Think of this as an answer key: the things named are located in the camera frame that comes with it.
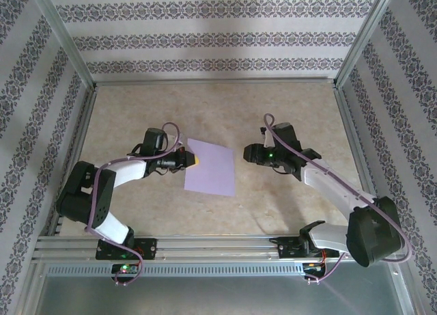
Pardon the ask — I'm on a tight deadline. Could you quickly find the grey metal sheet panel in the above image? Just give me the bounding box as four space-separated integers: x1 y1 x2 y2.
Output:
33 273 410 315

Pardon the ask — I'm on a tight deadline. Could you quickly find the aluminium frame post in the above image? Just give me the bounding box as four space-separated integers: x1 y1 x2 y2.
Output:
29 0 96 90
333 0 399 89

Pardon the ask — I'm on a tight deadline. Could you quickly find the aluminium mounting rail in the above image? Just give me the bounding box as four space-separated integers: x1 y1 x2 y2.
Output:
32 235 400 261

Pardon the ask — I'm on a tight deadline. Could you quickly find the aluminium rear frame rail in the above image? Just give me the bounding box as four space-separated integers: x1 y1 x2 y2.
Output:
91 76 339 85

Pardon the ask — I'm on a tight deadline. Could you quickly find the aluminium side frame rail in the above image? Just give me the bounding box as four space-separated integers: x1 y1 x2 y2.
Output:
333 85 389 234
47 85 98 237

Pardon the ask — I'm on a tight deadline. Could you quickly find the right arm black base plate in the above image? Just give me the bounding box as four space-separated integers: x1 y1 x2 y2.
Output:
278 236 341 260

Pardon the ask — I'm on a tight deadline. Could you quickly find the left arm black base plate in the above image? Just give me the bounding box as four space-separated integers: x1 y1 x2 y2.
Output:
95 238 158 261

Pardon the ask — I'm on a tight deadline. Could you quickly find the slotted grey cable duct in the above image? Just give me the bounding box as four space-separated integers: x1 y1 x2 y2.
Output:
46 264 305 277

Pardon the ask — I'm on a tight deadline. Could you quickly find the lilac square paper sheet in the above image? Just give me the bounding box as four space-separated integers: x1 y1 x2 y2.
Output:
183 137 236 197

